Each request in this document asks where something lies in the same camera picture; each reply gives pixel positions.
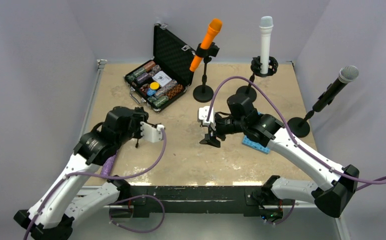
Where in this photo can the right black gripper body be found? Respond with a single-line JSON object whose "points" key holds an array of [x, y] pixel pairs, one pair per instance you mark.
{"points": [[226, 126]]}

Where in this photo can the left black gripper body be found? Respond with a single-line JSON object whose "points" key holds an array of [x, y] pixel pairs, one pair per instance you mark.
{"points": [[136, 118]]}

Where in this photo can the black round base clip stand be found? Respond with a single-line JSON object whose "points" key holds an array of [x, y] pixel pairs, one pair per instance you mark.
{"points": [[204, 93]]}

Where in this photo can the purple glitter microphone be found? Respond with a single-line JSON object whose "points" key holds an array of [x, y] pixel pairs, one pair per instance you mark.
{"points": [[108, 165]]}

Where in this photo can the orange microphone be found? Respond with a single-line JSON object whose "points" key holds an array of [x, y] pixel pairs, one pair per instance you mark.
{"points": [[213, 30]]}

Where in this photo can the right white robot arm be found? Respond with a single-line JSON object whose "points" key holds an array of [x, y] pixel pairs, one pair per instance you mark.
{"points": [[331, 186]]}

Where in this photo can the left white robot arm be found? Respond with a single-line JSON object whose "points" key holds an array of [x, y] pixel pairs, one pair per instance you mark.
{"points": [[76, 172]]}

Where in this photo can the black stand at right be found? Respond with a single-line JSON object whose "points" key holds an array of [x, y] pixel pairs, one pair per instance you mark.
{"points": [[300, 126]]}

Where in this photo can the white microphone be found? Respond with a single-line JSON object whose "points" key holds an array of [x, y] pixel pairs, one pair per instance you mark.
{"points": [[266, 27]]}

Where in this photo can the black microphone silver grille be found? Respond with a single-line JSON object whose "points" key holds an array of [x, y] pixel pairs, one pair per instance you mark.
{"points": [[346, 75]]}

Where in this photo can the yellow round chip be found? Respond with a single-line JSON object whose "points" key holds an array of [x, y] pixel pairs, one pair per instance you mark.
{"points": [[154, 86]]}

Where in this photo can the black poker chip case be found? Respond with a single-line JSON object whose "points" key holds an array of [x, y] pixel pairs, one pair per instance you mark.
{"points": [[170, 55]]}

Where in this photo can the blue lego baseplate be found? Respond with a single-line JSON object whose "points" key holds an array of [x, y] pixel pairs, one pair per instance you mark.
{"points": [[254, 145]]}

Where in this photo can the white card deck box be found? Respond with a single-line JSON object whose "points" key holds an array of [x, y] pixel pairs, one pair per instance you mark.
{"points": [[161, 78]]}

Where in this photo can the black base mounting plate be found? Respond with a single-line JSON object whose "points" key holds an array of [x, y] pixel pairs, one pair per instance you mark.
{"points": [[245, 200]]}

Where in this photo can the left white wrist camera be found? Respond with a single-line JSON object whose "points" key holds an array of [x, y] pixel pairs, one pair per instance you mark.
{"points": [[151, 132]]}

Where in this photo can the black shock mount round stand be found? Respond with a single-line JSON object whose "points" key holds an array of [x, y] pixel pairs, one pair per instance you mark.
{"points": [[256, 67]]}

